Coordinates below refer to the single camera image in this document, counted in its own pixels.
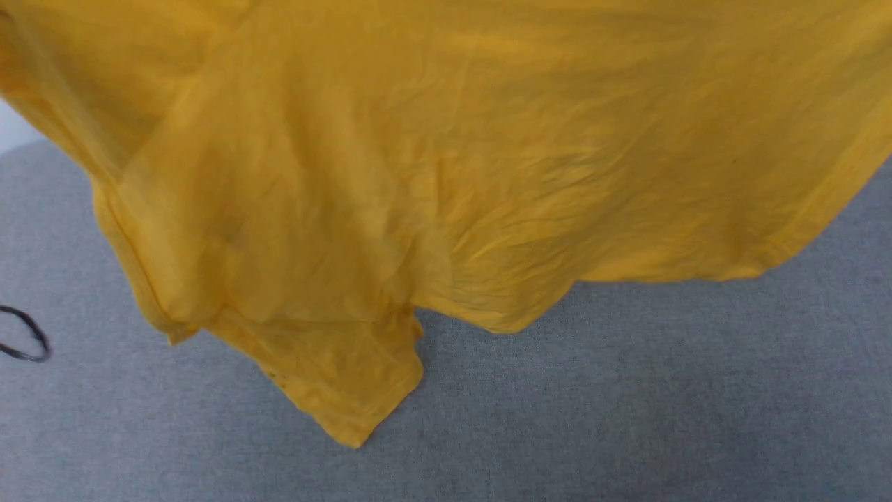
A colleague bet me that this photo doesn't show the grey fabric sofa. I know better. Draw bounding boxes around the grey fabric sofa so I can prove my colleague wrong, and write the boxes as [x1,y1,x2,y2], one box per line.
[0,139,892,502]

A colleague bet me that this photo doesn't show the yellow cartoon print garment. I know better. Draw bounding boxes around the yellow cartoon print garment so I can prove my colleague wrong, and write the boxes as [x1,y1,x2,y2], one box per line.
[0,0,892,449]

